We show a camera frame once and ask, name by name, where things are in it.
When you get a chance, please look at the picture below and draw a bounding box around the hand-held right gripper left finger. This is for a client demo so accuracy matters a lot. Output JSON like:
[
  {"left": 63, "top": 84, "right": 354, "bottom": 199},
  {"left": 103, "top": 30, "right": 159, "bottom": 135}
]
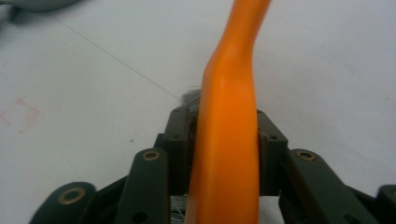
[{"left": 153, "top": 105, "right": 198, "bottom": 198}]

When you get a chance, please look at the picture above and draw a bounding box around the orange-handled grey brush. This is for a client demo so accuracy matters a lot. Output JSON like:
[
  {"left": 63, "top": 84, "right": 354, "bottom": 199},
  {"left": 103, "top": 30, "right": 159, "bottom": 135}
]
[{"left": 169, "top": 0, "right": 273, "bottom": 224}]

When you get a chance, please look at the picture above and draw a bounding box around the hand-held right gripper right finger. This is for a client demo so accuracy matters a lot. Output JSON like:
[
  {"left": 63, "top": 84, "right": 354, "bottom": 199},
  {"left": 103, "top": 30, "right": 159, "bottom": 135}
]
[{"left": 256, "top": 108, "right": 290, "bottom": 198}]

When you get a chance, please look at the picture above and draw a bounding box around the grey dustpan with orange edge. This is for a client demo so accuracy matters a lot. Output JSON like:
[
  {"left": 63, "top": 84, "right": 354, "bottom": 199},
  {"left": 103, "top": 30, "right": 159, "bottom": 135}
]
[{"left": 0, "top": 0, "right": 82, "bottom": 13}]

